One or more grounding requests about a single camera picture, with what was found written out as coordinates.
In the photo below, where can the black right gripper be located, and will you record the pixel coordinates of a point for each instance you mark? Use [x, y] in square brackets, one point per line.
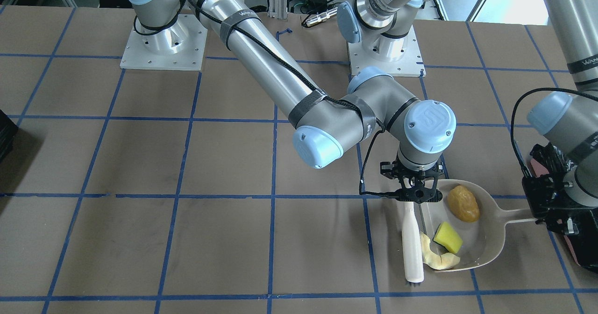
[387, 169]

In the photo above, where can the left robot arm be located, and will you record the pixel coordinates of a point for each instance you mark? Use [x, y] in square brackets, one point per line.
[568, 119]

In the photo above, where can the yellow sponge piece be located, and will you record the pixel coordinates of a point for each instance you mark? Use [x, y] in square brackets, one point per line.
[447, 237]

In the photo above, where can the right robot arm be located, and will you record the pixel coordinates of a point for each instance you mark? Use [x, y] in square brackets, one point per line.
[325, 127]

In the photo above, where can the beige dustpan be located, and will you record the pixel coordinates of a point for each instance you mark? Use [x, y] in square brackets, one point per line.
[484, 239]

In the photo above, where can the beige hand brush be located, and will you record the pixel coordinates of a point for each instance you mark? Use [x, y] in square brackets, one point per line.
[411, 246]

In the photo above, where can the pale yellow peel piece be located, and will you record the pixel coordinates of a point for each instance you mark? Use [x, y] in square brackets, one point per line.
[435, 261]

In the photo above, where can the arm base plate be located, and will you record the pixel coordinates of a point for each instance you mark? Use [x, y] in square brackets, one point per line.
[396, 57]
[178, 48]

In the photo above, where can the brown potato-like trash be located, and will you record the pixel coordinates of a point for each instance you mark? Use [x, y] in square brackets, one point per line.
[463, 204]

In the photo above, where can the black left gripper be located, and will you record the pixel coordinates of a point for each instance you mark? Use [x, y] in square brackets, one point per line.
[557, 201]

